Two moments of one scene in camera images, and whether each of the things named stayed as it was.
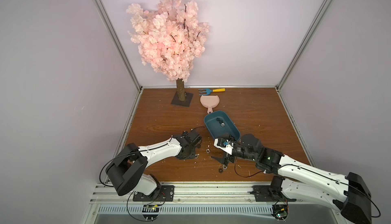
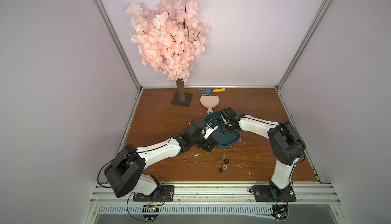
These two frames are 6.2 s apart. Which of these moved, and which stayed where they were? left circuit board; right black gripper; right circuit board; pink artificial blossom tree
Moved: right black gripper
Stayed: pink artificial blossom tree; left circuit board; right circuit board
